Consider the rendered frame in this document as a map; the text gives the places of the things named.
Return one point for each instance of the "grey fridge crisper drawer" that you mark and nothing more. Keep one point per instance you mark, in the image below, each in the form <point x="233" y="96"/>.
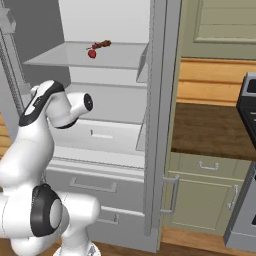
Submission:
<point x="116" y="143"/>

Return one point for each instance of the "olive wall cupboard door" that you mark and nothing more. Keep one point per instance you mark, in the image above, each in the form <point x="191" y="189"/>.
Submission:
<point x="220" y="23"/>

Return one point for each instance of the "olive base cupboard door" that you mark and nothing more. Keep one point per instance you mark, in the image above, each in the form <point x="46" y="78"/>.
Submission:
<point x="200" y="206"/>

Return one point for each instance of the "small grey freezer drawer front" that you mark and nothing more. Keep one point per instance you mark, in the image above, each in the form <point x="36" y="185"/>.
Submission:
<point x="130" y="230"/>

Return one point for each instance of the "red strawberry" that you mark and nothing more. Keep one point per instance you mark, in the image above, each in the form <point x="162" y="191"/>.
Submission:
<point x="92" y="54"/>

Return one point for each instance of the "large grey freezer drawer front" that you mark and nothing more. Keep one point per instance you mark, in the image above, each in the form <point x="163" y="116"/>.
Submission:
<point x="130" y="190"/>

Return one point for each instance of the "grey open fridge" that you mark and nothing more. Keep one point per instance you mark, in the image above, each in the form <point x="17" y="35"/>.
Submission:
<point x="110" y="20"/>

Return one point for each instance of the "steel oven with hob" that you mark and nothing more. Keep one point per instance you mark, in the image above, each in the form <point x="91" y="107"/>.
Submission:
<point x="245" y="206"/>

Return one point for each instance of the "grey fridge door with rails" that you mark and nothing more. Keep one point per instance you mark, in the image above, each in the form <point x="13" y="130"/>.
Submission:
<point x="8" y="66"/>

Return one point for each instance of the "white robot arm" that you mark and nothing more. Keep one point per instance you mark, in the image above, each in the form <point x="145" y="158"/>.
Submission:
<point x="26" y="153"/>

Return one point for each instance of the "olive drawer front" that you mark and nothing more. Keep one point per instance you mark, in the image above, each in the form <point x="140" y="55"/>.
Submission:
<point x="190" y="164"/>

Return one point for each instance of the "brown meat strip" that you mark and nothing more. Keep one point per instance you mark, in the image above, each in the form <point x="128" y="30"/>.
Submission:
<point x="101" y="44"/>

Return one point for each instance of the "glass fridge shelf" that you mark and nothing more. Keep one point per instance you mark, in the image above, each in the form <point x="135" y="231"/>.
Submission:
<point x="116" y="55"/>

